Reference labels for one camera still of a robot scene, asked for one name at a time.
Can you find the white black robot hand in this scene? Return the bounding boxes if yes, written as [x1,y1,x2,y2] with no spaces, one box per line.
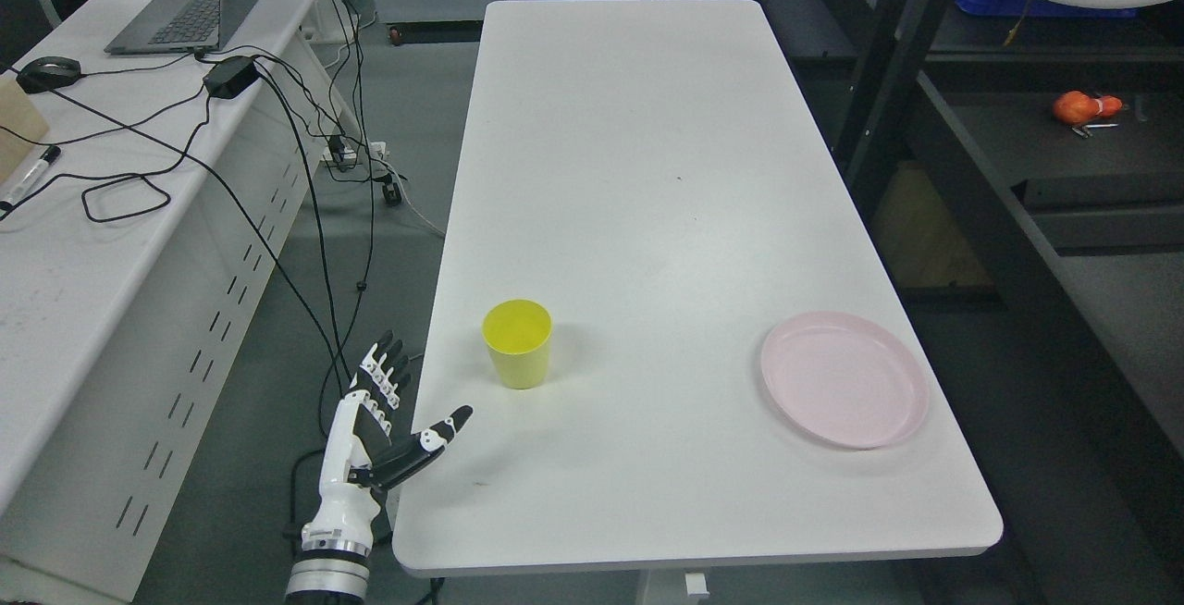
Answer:
[301,332,472,558]

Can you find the yellow plastic cup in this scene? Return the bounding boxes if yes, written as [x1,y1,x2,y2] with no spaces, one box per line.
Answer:
[481,300,553,390]

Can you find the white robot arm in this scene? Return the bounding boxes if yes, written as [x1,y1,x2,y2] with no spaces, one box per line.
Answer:
[283,549,371,604]

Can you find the dark grey metal shelf rack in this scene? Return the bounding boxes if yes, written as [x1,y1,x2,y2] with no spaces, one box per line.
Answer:
[794,0,1184,532]

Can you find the orange toy on shelf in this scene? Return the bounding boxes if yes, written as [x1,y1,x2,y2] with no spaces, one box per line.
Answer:
[1053,91,1124,125]

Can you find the white side desk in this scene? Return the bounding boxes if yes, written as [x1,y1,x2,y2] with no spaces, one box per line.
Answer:
[1,0,323,604]

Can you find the white work table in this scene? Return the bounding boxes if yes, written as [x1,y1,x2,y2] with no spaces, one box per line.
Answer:
[393,0,1004,601]

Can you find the black power adapter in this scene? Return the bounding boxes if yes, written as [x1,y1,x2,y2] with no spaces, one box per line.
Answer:
[202,56,259,99]

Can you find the black marker pen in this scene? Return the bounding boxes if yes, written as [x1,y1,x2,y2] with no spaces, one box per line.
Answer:
[1,144,62,214]

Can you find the grey laptop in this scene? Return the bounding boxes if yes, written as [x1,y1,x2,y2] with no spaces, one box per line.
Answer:
[103,0,258,56]

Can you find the cardboard box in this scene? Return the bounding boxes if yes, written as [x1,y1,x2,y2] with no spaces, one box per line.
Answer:
[1,77,49,182]

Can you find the pink plastic plate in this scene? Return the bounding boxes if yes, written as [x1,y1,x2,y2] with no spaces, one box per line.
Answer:
[758,311,929,450]

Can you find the black computer mouse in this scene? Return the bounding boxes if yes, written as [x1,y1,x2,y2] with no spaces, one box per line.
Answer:
[17,56,84,94]

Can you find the blue plastic crate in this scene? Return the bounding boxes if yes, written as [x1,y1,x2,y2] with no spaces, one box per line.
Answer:
[955,0,1139,19]

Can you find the black cable bundle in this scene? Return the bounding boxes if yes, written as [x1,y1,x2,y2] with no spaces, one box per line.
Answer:
[0,0,408,458]

